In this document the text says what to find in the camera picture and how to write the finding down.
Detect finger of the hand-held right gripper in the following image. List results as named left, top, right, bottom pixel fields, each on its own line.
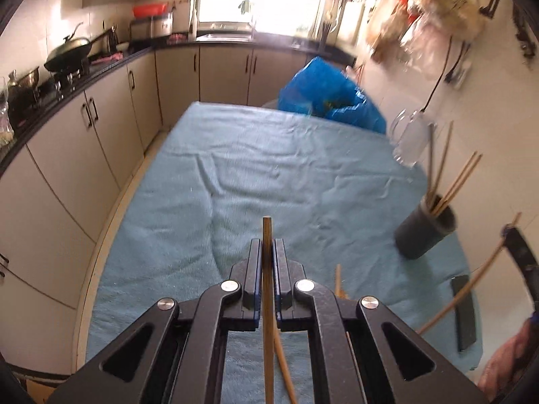
left=501, top=225, right=539, bottom=304

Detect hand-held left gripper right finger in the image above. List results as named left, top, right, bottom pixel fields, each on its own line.
left=274, top=238, right=498, bottom=404

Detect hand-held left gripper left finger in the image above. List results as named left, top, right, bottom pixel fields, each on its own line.
left=55, top=238, right=263, bottom=404

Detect long wooden chopstick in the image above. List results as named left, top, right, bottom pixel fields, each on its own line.
left=434, top=121, right=454, bottom=203
left=274, top=328, right=297, bottom=404
left=335, top=264, right=350, bottom=299
left=434, top=154, right=483, bottom=218
left=432, top=151, right=478, bottom=215
left=417, top=212, right=523, bottom=335
left=262, top=216, right=275, bottom=404

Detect dark grey utensil holder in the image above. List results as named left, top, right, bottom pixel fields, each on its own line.
left=394, top=195, right=458, bottom=260

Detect person's right hand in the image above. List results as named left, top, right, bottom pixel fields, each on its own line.
left=478, top=313, right=539, bottom=400

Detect black smartphone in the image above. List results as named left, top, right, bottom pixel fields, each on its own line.
left=450, top=275, right=479, bottom=352

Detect blue towel table cover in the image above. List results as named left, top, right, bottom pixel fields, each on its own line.
left=86, top=102, right=483, bottom=404

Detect clear glass pitcher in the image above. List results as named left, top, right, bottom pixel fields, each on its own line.
left=389, top=108, right=431, bottom=168

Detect blue plastic bag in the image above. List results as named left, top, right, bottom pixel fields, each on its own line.
left=277, top=56, right=387, bottom=134

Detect beige lower cabinets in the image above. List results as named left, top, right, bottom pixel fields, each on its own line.
left=0, top=44, right=354, bottom=375

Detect black kitchen countertop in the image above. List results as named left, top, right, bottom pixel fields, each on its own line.
left=0, top=34, right=358, bottom=177

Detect brown hanging bag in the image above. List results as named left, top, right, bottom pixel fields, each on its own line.
left=366, top=0, right=410, bottom=63

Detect hanging cutting board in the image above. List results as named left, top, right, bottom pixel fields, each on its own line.
left=337, top=0, right=365, bottom=41

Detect silver rice cooker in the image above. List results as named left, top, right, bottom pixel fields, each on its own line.
left=130, top=14, right=173, bottom=38

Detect gas stove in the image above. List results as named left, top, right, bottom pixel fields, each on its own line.
left=38, top=65, right=91, bottom=94

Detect red plastic basin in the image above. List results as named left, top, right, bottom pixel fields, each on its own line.
left=133, top=3, right=169, bottom=18

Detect black wok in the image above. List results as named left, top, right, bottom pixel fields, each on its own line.
left=44, top=23, right=116, bottom=72

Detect clear plastic food bag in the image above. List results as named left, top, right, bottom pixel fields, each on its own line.
left=0, top=78, right=15, bottom=148

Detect steel pot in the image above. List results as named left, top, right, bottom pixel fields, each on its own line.
left=6, top=66, right=40, bottom=102

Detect wall socket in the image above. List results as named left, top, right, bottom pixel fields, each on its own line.
left=446, top=57, right=473, bottom=89

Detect black power cable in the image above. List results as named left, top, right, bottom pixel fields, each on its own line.
left=419, top=36, right=472, bottom=114

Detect black wall hooks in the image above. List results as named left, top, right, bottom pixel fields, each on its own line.
left=514, top=4, right=539, bottom=69

